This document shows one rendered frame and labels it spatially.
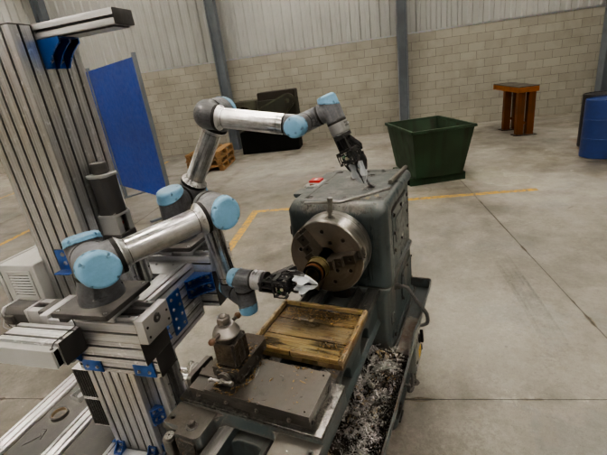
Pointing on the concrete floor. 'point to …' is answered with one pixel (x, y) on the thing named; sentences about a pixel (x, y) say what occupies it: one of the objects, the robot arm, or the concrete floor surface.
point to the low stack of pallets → (218, 157)
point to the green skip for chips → (431, 147)
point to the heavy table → (518, 106)
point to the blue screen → (128, 126)
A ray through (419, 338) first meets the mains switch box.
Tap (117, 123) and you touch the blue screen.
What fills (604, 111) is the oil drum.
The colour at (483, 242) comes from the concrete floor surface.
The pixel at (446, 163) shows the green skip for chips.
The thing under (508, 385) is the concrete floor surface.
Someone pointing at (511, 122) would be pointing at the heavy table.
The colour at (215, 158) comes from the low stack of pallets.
